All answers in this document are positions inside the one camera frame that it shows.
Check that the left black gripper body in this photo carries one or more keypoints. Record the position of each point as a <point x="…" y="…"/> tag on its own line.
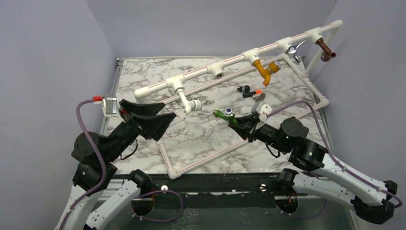
<point x="131" y="123"/>

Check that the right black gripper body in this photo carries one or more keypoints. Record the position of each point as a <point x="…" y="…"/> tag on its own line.
<point x="253" y="124"/>

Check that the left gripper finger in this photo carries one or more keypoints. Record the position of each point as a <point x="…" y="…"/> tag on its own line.
<point x="144" y="109"/>
<point x="155" y="126"/>

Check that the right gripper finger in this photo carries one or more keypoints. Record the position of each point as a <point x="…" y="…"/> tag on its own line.
<point x="247" y="118"/>
<point x="243" y="130"/>

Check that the green faucet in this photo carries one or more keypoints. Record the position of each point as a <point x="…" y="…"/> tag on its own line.
<point x="227" y="114"/>

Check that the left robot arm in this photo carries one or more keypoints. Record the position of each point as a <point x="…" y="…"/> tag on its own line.
<point x="96" y="153"/>

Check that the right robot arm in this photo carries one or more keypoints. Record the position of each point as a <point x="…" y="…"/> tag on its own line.
<point x="322" y="175"/>

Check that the purple white pen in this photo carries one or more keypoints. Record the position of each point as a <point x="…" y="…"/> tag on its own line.
<point x="178" y="121"/>

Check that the black orange marker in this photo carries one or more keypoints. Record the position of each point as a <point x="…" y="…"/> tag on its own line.
<point x="252" y="93"/>

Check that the black grey small fitting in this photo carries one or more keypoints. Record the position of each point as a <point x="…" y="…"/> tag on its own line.
<point x="243" y="89"/>

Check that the white plastic faucet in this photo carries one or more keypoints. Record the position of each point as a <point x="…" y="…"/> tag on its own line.
<point x="189" y="106"/>

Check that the orange yellow faucet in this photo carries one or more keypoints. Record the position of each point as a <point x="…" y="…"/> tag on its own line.
<point x="273" y="68"/>

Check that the chrome lever faucet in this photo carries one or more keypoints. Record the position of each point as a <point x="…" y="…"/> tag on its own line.
<point x="292" y="50"/>

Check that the brown faucet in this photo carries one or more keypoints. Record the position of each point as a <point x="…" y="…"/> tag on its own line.
<point x="327" y="54"/>

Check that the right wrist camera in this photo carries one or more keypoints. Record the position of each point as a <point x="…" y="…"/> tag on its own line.
<point x="262" y="109"/>

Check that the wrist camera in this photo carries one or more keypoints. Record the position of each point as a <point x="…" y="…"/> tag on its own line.
<point x="262" y="109"/>
<point x="109" y="107"/>

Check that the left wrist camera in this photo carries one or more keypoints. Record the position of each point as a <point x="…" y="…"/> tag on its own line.
<point x="109" y="107"/>

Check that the black table front rail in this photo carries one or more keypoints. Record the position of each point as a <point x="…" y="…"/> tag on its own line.
<point x="215" y="190"/>

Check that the white PVC pipe frame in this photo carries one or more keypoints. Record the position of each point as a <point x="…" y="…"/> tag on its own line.
<point x="226" y="70"/>

